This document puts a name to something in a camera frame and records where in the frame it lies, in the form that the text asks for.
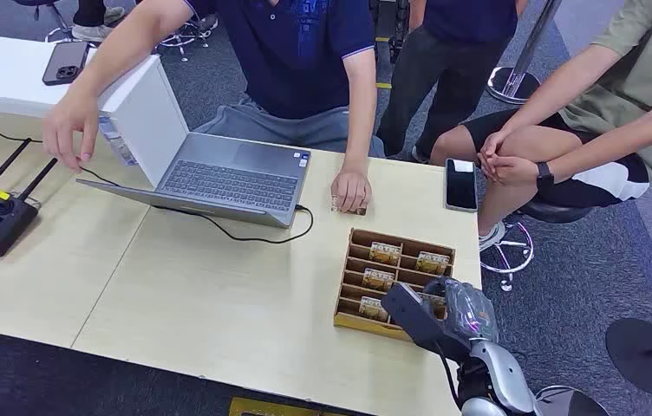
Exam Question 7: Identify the person's right hand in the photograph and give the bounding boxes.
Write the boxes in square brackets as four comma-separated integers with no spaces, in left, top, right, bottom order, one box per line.
[477,130,515,169]
[41,93,101,173]

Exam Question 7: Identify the person's left hand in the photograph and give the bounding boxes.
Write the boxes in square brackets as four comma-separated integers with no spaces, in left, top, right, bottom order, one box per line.
[482,153,539,188]
[329,169,374,215]

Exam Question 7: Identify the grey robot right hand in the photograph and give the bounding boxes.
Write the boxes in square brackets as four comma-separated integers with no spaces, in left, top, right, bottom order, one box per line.
[423,276,501,346]

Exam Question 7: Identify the wooden slotted card holder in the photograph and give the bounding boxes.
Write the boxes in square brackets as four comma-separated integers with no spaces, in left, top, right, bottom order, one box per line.
[333,227,458,344]

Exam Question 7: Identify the person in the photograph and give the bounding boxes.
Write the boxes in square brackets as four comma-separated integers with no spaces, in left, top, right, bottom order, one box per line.
[70,0,127,43]
[41,0,388,217]
[375,0,529,166]
[429,0,652,254]

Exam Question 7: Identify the black wrist watch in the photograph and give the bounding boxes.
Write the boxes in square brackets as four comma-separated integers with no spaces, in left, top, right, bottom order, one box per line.
[535,161,556,194]

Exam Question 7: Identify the printed label sticker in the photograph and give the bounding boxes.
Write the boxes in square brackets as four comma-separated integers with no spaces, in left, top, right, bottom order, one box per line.
[98,114,140,168]

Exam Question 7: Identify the black smartphone with white sticker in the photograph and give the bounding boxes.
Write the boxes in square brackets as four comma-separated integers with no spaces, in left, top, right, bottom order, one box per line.
[444,158,480,214]

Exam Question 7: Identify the black stool with chrome base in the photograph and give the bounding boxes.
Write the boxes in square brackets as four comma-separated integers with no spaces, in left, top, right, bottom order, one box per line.
[479,197,596,293]

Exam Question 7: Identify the dark office chair base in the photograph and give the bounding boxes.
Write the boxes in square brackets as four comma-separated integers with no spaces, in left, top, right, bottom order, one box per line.
[14,0,76,45]

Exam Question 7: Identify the grey laptop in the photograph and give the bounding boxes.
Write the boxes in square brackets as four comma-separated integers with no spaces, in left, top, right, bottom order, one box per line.
[75,132,313,231]

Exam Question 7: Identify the chrome chair base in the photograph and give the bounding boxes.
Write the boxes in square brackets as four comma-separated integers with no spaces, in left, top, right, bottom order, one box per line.
[155,14,219,63]

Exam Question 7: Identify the black machine base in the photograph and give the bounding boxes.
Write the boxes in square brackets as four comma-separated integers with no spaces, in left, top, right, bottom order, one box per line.
[368,0,414,65]

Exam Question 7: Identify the black round stand base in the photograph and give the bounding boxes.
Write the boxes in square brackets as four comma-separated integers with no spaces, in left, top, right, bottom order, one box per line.
[604,317,652,399]

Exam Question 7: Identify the dark wrist camera box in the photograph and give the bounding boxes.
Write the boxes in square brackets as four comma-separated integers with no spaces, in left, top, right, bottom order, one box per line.
[380,282,474,363]

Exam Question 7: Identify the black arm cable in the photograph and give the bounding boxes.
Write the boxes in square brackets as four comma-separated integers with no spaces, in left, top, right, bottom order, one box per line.
[434,341,463,413]

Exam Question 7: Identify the dark phone with camera lenses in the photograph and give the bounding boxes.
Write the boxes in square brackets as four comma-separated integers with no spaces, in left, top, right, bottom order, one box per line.
[42,40,91,88]

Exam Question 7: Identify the chrome stanchion post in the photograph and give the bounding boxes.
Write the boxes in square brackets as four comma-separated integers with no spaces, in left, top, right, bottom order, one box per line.
[486,0,564,107]

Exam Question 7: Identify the thin black cable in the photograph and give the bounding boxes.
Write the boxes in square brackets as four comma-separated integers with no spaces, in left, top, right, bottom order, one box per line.
[0,114,316,246]

